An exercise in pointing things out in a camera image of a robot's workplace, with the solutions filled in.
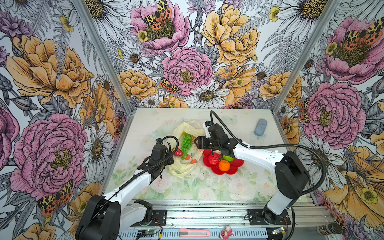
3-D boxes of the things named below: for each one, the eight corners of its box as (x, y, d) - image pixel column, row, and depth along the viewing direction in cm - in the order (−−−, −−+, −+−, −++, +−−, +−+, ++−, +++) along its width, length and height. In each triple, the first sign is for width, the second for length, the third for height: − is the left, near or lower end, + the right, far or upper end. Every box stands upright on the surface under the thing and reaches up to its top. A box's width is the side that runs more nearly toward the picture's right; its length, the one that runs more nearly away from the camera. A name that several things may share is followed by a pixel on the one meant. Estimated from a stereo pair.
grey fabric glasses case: (253, 133, 110) (254, 131, 108) (257, 119, 119) (258, 117, 117) (262, 137, 108) (264, 134, 106) (266, 122, 117) (268, 120, 115)
